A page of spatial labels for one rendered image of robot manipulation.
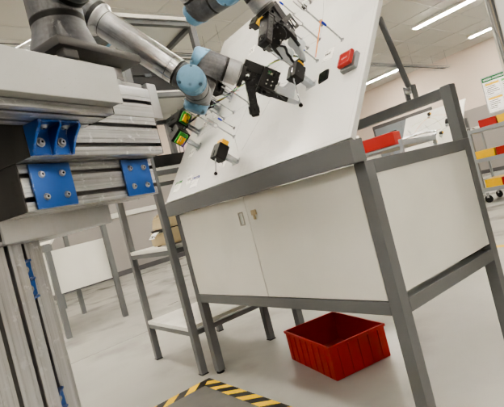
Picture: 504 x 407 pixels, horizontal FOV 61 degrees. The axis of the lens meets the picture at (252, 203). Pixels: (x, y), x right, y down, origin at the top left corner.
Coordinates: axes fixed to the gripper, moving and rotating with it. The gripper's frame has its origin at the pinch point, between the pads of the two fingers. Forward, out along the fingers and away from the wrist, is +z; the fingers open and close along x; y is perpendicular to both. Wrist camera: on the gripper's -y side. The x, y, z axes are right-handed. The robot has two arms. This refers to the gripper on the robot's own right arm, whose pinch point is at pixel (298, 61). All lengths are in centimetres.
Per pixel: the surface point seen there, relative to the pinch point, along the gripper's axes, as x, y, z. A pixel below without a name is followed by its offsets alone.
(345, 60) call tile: -18.5, -6.6, 7.0
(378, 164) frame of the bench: -20.6, -26.4, 33.4
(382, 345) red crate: 30, -25, 112
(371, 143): 136, 211, 120
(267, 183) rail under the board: 17.2, -29.5, 24.2
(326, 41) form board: -4.6, 13.7, 1.3
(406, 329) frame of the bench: -16, -53, 71
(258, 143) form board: 25.0, -13.6, 14.2
